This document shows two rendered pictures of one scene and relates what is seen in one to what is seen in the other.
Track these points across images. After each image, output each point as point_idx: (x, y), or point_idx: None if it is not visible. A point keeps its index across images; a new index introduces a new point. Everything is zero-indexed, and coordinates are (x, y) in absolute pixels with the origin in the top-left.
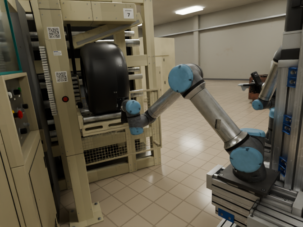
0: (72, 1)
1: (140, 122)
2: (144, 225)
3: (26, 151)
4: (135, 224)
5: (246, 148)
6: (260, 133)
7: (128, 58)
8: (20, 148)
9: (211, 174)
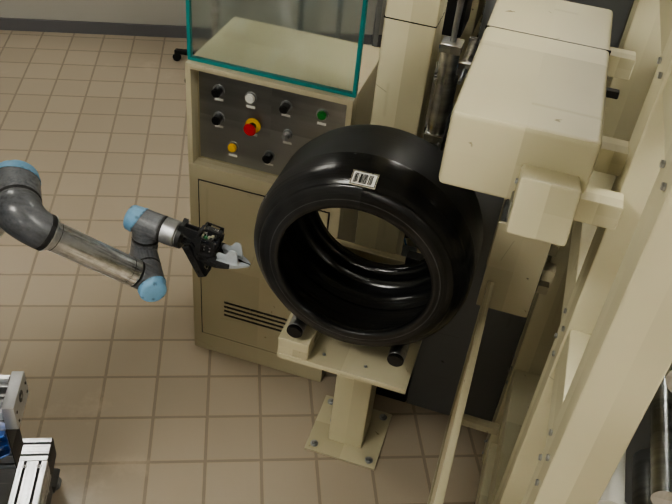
0: (495, 4)
1: (130, 250)
2: (221, 498)
3: (236, 171)
4: (240, 488)
5: None
6: None
7: (565, 344)
8: (190, 145)
9: (14, 374)
